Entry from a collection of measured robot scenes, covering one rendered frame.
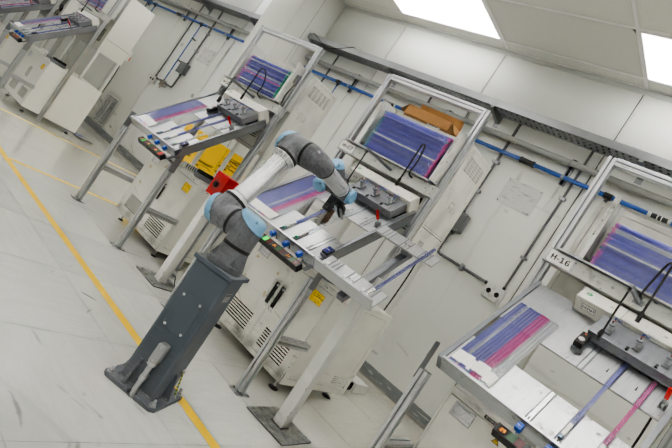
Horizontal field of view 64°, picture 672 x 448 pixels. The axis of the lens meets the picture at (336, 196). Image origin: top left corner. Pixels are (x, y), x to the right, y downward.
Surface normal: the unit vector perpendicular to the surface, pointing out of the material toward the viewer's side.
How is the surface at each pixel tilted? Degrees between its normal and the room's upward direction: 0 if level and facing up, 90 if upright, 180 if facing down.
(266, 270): 90
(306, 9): 90
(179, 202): 90
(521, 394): 45
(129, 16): 90
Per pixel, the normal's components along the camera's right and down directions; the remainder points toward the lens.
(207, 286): -0.18, -0.14
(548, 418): 0.03, -0.85
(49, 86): 0.65, 0.41
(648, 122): -0.52, -0.37
